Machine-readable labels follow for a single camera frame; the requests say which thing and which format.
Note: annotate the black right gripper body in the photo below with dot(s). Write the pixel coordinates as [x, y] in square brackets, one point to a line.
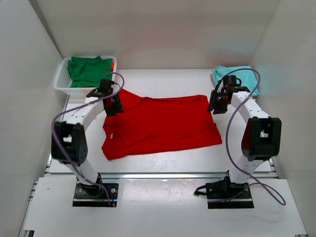
[217, 104]

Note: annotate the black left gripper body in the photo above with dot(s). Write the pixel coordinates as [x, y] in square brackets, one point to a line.
[112, 106]

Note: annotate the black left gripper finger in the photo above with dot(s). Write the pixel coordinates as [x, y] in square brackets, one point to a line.
[113, 110]
[117, 105]

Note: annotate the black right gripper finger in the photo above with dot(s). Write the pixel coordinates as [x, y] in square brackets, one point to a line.
[220, 110]
[211, 101]

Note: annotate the red t shirt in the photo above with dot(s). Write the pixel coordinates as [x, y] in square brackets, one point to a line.
[154, 125]

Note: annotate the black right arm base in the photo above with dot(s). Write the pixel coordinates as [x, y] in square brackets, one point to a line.
[224, 194]

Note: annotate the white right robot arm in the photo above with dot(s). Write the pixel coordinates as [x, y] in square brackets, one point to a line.
[261, 138]

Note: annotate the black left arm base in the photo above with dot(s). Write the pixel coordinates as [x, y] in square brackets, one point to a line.
[95, 196]

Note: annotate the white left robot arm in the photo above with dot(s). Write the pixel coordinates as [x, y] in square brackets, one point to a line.
[69, 144]

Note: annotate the folded pink t shirt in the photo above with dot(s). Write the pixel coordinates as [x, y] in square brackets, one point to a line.
[212, 80]

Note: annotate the green t shirt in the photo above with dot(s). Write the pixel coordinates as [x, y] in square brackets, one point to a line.
[88, 72]

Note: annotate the white plastic basket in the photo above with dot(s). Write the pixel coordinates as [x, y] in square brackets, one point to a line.
[62, 80]

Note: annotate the folded teal t shirt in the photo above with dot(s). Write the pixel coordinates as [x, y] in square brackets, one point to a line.
[247, 77]

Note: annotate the aluminium table rail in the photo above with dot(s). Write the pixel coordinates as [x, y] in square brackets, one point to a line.
[166, 175]

